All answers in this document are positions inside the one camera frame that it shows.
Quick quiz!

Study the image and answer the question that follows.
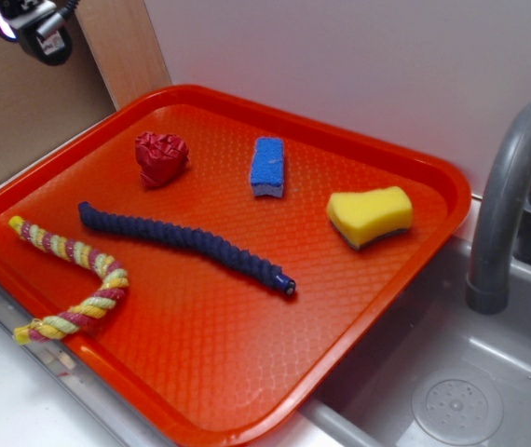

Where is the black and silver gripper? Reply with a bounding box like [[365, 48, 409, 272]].
[[0, 0, 79, 65]]

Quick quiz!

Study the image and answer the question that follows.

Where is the blue sponge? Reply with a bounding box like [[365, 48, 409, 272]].
[[249, 137, 285, 198]]

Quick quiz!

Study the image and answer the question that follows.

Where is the yellow sponge with grey base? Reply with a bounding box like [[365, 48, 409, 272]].
[[326, 186, 414, 250]]

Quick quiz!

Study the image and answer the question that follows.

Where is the wooden board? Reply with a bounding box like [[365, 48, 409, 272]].
[[76, 0, 171, 109]]

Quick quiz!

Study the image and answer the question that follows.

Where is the brown cardboard panel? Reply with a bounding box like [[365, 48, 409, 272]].
[[0, 19, 115, 184]]

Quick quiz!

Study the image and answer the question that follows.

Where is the crumpled red cloth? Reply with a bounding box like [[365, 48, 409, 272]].
[[134, 131, 189, 189]]

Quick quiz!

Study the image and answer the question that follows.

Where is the orange plastic tray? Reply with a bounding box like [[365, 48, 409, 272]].
[[0, 86, 470, 446]]

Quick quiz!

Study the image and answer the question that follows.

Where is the grey plastic faucet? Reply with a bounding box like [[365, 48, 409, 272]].
[[466, 103, 531, 315]]

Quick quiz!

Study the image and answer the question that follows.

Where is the grey plastic sink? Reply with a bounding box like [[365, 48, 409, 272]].
[[302, 239, 531, 446]]

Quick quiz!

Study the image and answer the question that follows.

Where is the dark blue twisted rope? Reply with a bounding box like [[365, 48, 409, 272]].
[[77, 200, 297, 300]]

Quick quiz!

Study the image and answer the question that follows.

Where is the yellow pink green rope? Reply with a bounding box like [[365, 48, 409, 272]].
[[7, 215, 130, 346]]

